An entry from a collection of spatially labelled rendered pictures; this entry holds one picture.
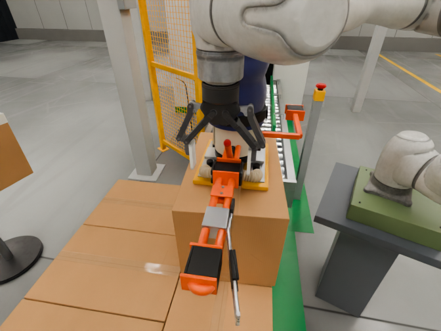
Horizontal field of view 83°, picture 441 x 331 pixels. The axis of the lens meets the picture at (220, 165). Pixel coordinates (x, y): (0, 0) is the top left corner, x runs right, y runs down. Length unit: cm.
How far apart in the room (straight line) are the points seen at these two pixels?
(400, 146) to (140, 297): 119
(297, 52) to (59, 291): 125
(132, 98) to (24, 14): 1209
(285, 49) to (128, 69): 200
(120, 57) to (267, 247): 180
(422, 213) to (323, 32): 108
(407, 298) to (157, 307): 154
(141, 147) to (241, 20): 225
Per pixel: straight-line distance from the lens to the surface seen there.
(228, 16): 35
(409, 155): 120
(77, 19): 1270
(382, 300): 202
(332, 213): 124
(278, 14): 29
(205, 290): 54
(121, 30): 220
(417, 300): 213
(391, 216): 122
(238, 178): 78
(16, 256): 237
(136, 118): 239
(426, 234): 126
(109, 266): 132
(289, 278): 188
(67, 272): 138
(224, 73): 47
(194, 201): 91
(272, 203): 92
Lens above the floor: 156
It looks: 34 degrees down
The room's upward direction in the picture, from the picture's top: straight up
